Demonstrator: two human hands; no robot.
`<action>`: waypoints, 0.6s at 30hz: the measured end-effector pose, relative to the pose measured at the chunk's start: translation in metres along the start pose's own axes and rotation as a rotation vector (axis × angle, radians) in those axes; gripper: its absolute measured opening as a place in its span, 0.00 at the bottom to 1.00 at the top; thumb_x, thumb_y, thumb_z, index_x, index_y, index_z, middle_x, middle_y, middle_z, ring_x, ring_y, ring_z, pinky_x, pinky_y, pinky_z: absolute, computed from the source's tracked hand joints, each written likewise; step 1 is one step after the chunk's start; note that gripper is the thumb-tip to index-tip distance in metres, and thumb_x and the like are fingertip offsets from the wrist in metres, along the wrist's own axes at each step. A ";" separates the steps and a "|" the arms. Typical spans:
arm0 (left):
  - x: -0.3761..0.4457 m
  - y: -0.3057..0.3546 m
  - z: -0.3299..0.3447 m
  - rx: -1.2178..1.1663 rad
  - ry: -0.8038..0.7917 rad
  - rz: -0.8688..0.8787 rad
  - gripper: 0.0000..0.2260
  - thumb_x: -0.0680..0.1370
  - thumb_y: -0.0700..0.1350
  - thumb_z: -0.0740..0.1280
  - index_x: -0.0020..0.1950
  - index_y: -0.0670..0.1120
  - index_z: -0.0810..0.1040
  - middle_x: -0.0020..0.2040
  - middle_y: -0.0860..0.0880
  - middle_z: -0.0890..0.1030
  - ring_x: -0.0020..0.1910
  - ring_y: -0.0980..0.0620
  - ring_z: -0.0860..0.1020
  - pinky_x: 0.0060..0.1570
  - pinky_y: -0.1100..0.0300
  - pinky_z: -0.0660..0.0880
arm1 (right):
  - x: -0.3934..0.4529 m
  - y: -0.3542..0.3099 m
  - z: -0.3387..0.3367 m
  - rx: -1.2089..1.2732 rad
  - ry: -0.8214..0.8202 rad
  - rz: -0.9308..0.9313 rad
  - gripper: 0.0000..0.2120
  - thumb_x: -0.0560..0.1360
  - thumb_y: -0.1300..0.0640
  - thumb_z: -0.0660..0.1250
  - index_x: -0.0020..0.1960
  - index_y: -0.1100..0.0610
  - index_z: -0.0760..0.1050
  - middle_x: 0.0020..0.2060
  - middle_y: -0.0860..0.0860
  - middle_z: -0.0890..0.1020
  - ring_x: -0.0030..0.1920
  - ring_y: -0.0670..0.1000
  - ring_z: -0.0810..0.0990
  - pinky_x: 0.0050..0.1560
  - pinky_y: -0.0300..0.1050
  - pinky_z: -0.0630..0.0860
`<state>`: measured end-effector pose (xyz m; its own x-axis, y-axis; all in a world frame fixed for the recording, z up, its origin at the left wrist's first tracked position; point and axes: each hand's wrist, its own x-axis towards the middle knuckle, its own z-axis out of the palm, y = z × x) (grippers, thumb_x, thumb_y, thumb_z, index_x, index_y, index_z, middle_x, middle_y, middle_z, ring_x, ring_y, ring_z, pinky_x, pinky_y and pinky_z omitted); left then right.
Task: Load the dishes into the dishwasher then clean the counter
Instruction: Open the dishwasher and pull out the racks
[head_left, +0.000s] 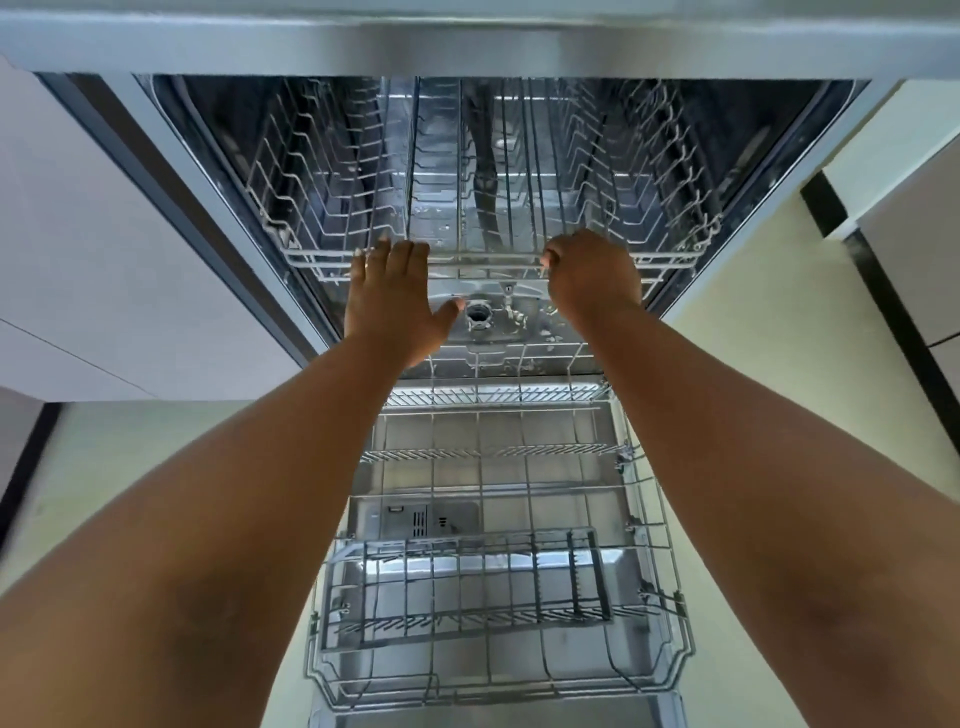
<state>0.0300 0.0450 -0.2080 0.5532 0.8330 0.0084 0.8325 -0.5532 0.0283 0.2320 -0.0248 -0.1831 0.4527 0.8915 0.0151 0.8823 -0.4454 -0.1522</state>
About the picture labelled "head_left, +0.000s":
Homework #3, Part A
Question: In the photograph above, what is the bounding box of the person's right forearm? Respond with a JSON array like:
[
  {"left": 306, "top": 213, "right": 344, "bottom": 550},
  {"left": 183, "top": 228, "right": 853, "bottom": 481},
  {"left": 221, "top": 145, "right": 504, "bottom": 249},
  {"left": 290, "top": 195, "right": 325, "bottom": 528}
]
[{"left": 581, "top": 303, "right": 960, "bottom": 728}]

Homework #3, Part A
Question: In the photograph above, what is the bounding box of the grey wire cup rack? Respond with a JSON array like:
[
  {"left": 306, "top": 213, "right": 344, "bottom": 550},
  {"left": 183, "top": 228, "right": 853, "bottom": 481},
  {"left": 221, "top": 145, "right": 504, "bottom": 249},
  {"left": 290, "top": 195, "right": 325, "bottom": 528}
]
[{"left": 243, "top": 74, "right": 725, "bottom": 301}]

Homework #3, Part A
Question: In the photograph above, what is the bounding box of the person's left hand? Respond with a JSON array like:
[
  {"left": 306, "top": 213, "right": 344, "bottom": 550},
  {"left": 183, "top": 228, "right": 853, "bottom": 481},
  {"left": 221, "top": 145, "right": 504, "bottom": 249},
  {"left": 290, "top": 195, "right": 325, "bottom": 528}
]
[{"left": 343, "top": 236, "right": 466, "bottom": 369}]

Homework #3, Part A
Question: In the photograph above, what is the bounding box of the pink base cabinet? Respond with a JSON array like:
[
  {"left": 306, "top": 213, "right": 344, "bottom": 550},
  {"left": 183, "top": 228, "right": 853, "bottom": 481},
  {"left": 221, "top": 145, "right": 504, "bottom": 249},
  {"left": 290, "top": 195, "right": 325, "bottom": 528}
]
[
  {"left": 0, "top": 386, "right": 63, "bottom": 541},
  {"left": 0, "top": 56, "right": 331, "bottom": 404}
]

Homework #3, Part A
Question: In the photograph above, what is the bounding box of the silver dishwasher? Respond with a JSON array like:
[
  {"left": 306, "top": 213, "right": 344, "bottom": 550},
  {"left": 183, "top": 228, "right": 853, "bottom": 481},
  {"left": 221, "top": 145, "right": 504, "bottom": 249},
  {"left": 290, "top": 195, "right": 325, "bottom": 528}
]
[{"left": 0, "top": 0, "right": 960, "bottom": 728}]

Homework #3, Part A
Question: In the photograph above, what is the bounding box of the person's left forearm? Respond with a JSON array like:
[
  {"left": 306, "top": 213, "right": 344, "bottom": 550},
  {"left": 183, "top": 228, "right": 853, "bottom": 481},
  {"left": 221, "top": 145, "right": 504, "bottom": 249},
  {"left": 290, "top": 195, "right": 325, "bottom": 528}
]
[{"left": 0, "top": 329, "right": 430, "bottom": 728}]

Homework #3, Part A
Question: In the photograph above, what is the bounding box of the wire dish rack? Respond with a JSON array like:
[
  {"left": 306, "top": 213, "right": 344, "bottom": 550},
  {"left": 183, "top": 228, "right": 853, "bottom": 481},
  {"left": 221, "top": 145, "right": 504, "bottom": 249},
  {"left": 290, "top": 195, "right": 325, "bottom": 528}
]
[{"left": 303, "top": 341, "right": 695, "bottom": 714}]

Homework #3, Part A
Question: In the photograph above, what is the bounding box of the person's right hand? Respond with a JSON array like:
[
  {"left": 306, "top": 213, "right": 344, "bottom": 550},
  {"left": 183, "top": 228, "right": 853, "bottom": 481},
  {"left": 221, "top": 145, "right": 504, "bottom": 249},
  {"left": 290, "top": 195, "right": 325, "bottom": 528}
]
[{"left": 539, "top": 228, "right": 645, "bottom": 339}]

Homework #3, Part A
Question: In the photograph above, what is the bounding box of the beige base cabinet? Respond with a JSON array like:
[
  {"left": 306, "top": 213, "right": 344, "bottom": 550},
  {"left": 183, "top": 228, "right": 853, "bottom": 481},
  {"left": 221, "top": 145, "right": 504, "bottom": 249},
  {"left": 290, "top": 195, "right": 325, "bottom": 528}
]
[{"left": 800, "top": 112, "right": 960, "bottom": 460}]

